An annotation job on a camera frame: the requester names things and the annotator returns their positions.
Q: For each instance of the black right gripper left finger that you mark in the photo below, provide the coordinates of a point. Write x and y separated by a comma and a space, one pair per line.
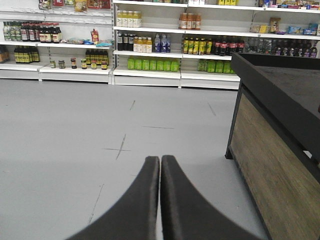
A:
134, 215

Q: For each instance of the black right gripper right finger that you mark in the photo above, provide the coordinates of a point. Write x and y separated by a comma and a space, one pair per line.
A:
186, 214

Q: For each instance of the black wooden produce display stand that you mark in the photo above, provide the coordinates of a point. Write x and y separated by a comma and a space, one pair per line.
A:
275, 141

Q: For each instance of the white store shelving unit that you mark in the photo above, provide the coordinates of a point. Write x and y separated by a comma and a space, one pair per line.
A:
179, 43

